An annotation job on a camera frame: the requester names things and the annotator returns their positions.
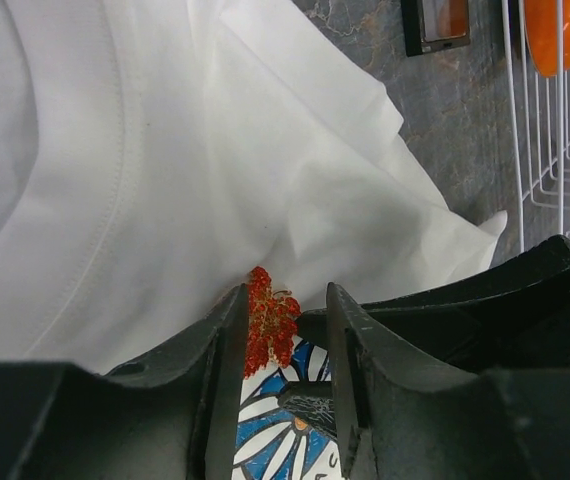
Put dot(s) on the white wire dish rack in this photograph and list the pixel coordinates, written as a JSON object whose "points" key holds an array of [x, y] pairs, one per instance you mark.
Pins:
{"points": [[539, 109]]}

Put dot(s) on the orange bowl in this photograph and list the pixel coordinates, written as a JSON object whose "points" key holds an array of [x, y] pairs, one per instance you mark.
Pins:
{"points": [[547, 28]]}

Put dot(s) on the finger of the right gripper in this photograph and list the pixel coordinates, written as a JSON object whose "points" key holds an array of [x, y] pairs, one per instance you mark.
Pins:
{"points": [[515, 316], [311, 402]]}

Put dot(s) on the white t-shirt with flower print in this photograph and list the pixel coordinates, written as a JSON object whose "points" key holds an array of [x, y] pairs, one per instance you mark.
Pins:
{"points": [[153, 153]]}

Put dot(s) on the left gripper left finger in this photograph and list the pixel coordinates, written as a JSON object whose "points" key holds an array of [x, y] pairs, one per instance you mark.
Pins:
{"points": [[170, 413]]}

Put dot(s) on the black square box far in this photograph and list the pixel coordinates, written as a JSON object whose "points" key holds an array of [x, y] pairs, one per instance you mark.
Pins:
{"points": [[431, 26]]}

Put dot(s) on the red orange brooch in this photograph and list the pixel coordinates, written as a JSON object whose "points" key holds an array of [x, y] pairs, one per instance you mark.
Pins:
{"points": [[272, 323]]}

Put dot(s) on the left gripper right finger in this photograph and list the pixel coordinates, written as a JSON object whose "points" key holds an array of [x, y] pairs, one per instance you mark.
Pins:
{"points": [[401, 413]]}

